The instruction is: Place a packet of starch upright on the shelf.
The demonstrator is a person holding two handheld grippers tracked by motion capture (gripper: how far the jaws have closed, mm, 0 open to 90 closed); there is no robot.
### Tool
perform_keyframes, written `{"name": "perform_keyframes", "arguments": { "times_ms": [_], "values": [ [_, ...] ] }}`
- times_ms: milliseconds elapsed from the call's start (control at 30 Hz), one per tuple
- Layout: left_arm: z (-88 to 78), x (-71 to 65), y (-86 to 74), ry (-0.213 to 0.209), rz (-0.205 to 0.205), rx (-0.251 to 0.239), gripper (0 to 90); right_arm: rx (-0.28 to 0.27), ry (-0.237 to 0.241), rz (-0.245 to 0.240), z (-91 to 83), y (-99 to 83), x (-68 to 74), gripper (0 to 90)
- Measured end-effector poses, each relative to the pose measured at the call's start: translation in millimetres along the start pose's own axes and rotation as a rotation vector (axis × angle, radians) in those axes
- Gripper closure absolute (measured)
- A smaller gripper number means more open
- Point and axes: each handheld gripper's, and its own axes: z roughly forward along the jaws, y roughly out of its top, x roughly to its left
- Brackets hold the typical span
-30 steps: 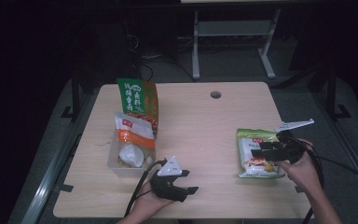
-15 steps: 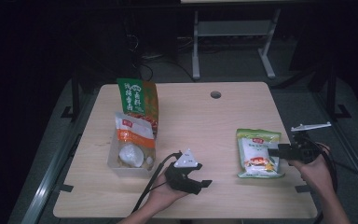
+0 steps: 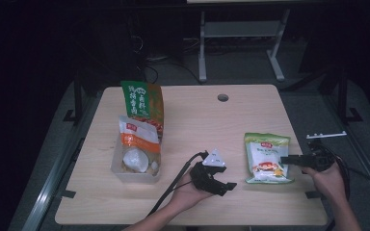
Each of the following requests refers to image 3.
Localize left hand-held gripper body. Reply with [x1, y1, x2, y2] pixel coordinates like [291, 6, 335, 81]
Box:
[190, 148, 229, 197]

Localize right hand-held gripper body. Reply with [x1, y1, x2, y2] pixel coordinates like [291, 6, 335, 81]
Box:
[305, 130, 348, 173]

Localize white and green food packet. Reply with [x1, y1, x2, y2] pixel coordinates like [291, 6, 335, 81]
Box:
[243, 132, 295, 185]

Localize clear plastic container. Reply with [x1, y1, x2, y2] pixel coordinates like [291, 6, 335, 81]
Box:
[110, 112, 164, 185]

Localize white and orange food packet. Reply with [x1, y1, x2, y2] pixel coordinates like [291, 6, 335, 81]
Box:
[118, 115, 162, 176]

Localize green and red seasoning packet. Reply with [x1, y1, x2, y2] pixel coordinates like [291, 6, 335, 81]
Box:
[119, 80, 165, 137]

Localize person's left hand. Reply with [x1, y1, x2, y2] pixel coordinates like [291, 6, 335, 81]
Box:
[168, 172, 215, 214]

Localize person's right hand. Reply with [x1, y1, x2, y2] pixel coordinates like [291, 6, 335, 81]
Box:
[301, 161, 349, 204]

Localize black metal stand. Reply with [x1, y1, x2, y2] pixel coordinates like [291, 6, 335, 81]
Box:
[336, 66, 364, 125]
[63, 72, 85, 127]

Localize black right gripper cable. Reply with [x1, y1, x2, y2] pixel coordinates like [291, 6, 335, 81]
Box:
[311, 141, 370, 231]

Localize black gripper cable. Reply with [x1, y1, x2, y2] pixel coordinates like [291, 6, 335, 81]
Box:
[146, 150, 208, 217]
[311, 141, 370, 231]

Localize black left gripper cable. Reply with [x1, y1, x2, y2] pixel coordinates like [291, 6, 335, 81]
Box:
[146, 150, 208, 217]

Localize aluminium rail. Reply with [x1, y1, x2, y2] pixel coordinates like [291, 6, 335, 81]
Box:
[21, 138, 89, 231]
[321, 94, 370, 208]

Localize black floor cables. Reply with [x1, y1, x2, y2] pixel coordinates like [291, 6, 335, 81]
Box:
[131, 34, 204, 87]

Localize grey metal stand frame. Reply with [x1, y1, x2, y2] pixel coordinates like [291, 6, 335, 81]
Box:
[198, 9, 292, 83]

